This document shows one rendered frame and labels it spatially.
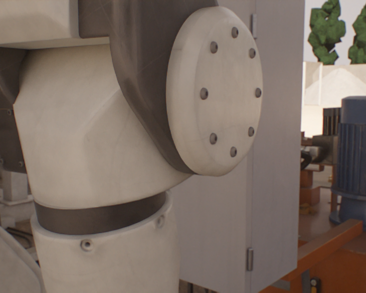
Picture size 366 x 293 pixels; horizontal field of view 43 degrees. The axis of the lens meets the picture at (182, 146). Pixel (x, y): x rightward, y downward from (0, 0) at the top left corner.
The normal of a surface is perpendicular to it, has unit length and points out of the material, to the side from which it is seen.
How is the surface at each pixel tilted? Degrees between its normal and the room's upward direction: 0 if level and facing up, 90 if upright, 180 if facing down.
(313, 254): 90
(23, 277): 90
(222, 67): 90
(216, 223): 90
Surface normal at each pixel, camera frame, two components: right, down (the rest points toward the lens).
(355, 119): -0.81, 0.07
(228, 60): 0.84, 0.07
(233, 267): -0.65, 0.09
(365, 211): -0.44, 0.00
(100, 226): 0.11, 0.28
